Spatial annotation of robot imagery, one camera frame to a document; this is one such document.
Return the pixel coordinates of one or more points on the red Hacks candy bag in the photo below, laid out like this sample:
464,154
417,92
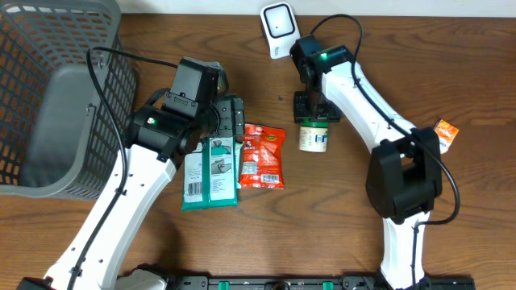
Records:
261,159

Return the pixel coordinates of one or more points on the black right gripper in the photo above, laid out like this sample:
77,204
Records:
333,114

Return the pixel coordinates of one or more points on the green lid jar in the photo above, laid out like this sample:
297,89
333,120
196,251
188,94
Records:
313,136

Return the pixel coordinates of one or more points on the green 3M gloves pack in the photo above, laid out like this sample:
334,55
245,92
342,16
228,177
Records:
210,175

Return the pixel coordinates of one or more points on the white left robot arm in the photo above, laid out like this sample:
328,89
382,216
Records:
159,138

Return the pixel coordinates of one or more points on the grey plastic mesh basket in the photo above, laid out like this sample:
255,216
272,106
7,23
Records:
61,79

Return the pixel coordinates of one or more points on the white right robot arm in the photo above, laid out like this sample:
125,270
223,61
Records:
404,176

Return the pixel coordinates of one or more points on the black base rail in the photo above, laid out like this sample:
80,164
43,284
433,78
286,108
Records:
278,283

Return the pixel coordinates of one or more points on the white barcode scanner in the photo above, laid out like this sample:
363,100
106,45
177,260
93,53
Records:
279,28

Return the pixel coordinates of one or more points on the small orange carton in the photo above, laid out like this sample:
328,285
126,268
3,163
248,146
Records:
446,133

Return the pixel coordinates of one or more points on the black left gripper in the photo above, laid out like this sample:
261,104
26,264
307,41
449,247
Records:
231,118

